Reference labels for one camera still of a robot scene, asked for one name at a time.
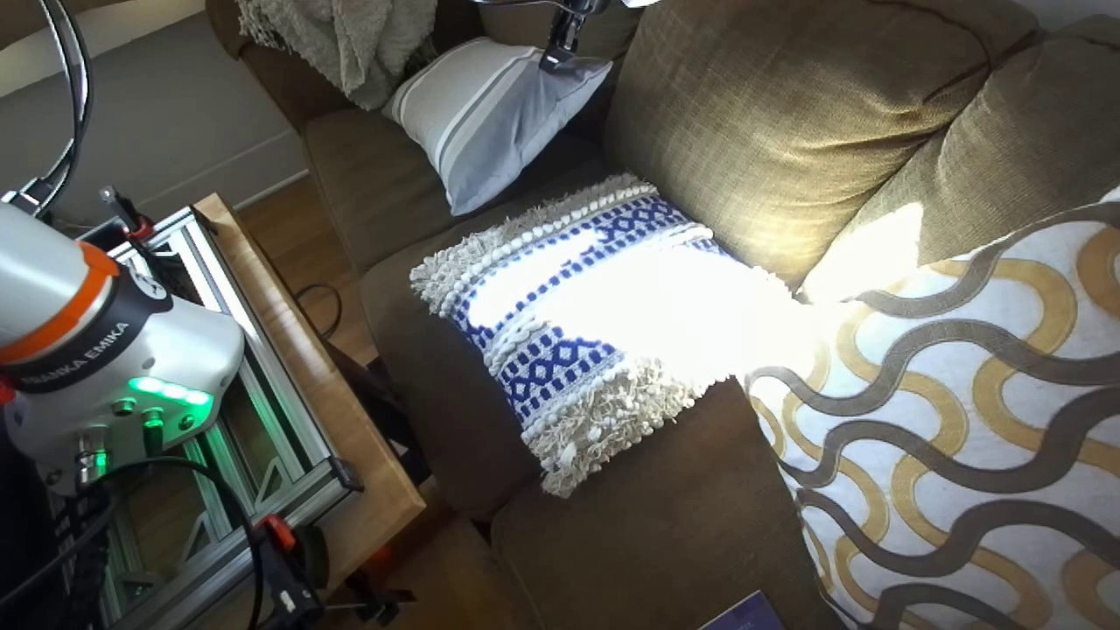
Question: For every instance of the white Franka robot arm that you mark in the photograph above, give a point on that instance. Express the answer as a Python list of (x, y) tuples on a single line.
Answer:
[(71, 338)]

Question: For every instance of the wooden table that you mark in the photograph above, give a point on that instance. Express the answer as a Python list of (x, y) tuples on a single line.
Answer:
[(352, 442)]

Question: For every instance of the aluminium frame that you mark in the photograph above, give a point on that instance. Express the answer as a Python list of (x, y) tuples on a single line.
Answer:
[(268, 431)]

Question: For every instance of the white pillow brown wave pattern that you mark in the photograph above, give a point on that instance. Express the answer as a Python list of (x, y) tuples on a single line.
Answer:
[(983, 431)]

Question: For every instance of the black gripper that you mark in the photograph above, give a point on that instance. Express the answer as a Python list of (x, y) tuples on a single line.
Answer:
[(565, 23)]

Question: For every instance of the dark purple book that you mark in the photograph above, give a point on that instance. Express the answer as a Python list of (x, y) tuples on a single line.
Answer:
[(747, 614)]

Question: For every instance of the cream knit blanket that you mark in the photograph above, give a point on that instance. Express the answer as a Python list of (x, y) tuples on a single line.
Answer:
[(352, 40)]

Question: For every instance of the gray striped pillow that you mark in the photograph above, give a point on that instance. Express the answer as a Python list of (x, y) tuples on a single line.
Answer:
[(491, 125)]

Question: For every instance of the brown fabric couch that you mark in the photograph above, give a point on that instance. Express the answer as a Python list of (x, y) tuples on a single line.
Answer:
[(771, 128)]

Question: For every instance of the white blue fringed pillow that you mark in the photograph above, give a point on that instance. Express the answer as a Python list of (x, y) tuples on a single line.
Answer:
[(584, 328)]

